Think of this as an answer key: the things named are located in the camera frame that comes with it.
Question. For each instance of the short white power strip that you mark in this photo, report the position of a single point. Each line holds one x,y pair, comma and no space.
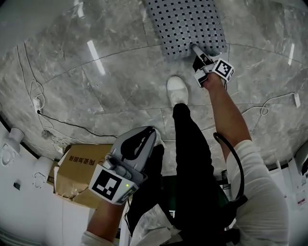
36,105

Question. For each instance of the person's black trousers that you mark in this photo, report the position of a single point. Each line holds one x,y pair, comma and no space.
192,156

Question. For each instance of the white ceramic toilet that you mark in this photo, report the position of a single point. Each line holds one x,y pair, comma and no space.
10,146
42,171

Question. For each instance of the black flat device box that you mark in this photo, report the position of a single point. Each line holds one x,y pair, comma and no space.
234,211

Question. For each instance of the person's right white shoe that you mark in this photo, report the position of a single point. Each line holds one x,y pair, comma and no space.
177,90

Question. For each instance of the grey perforated floor mat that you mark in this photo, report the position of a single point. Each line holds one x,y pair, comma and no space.
187,26

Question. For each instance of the person's right forearm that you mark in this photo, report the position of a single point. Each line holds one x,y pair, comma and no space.
226,113

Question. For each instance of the person's left white shoe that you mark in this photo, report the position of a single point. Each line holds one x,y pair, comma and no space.
159,138

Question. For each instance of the long white power strip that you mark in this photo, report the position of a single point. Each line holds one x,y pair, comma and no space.
297,101

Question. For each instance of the person's left forearm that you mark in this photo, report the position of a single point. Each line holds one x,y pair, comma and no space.
106,221

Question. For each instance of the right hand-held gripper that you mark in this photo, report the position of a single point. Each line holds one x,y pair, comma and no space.
223,70

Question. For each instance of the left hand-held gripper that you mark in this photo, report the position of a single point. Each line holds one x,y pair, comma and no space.
108,185

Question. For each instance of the person's white shirt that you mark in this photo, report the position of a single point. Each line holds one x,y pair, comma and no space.
257,199

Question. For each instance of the person's white shoe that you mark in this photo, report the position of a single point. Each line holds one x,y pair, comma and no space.
177,90
159,138

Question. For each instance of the white cabinet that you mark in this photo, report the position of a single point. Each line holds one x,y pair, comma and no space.
296,182

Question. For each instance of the taped cardboard box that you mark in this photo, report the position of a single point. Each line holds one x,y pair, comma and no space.
79,173

